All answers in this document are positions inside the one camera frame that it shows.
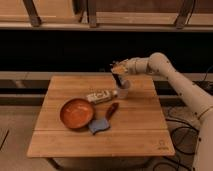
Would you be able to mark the orange bowl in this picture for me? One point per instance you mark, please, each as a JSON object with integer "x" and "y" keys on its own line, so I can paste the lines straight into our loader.
{"x": 77, "y": 113}

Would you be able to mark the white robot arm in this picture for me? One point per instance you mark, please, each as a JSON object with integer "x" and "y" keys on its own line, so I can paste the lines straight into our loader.
{"x": 195, "y": 98}

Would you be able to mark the white tube bottle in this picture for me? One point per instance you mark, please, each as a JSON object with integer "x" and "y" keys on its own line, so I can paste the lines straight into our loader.
{"x": 101, "y": 96}

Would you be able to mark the black and white eraser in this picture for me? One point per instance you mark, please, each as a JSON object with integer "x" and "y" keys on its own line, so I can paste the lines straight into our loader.
{"x": 117, "y": 79}

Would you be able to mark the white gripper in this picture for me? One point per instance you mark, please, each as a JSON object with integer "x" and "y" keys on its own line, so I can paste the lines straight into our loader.
{"x": 127, "y": 66}

